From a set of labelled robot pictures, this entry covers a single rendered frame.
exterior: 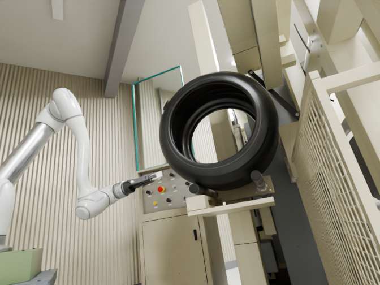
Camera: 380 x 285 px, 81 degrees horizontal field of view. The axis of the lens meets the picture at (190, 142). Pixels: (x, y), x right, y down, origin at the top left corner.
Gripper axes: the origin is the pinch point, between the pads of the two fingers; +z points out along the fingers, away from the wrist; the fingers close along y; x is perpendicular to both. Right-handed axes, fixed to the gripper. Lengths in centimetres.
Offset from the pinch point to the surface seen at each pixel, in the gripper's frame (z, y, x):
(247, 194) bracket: 40, 25, 21
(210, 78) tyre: 46, -13, -33
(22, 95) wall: -242, 92, -241
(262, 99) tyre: 64, -12, -10
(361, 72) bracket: 76, -58, 16
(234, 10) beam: 68, -25, -52
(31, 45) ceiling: -187, 65, -291
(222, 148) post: 34.7, 27.7, -10.5
